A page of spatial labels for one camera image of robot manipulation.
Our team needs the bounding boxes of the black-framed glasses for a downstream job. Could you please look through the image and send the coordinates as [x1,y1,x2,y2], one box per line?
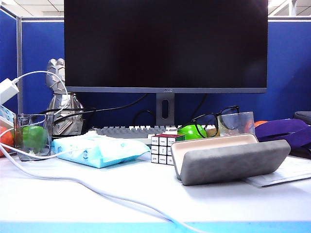
[185,106,241,139]

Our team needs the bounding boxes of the grey suede glasses case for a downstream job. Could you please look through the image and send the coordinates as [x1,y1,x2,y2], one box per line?
[170,133,292,186]

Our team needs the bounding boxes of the grey monitor stand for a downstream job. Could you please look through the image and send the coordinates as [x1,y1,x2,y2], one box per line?
[155,93,175,127]

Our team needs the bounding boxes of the Rubik's cube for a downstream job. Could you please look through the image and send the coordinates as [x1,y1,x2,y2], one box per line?
[150,133,186,166]

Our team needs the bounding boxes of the grey and white keyboard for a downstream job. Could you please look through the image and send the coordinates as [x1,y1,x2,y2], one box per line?
[87,124,218,146]

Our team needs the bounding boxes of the light blue wet wipes pack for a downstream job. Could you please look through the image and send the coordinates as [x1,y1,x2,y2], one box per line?
[51,134,151,168]

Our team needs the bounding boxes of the black computer monitor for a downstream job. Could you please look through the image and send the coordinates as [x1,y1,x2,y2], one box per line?
[64,0,269,94]

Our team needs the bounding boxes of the clear plastic box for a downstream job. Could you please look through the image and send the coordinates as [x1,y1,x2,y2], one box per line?
[217,111,255,137]

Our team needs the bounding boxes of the silver gauntlet figurine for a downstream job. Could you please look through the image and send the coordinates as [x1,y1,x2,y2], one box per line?
[45,58,85,136]

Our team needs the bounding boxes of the green apple in glass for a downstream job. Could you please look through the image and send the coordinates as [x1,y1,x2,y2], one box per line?
[22,125,49,153]

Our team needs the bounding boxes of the blue office partition panel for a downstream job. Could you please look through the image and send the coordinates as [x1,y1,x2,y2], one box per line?
[0,6,19,115]
[17,16,311,122]

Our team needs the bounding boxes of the clear square glass container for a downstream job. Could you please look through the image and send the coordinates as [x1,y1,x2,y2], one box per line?
[13,113,54,161]

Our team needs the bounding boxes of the dark grey pouch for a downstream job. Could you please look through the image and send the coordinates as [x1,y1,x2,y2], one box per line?
[293,111,311,126]

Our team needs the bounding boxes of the white power adapter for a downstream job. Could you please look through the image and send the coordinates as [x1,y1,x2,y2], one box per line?
[0,78,20,105]

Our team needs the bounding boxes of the blue and white tissue box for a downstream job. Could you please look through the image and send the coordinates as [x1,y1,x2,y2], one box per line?
[0,105,15,127]

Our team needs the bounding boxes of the orange fruit beside glass container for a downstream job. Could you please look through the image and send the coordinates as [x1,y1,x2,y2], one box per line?
[0,126,15,157]

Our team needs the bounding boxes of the black cable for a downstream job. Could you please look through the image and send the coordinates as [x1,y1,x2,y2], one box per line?
[40,93,149,115]
[191,93,207,122]
[132,109,156,126]

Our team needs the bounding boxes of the white charging cable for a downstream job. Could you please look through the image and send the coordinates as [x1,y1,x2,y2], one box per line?
[0,70,209,233]

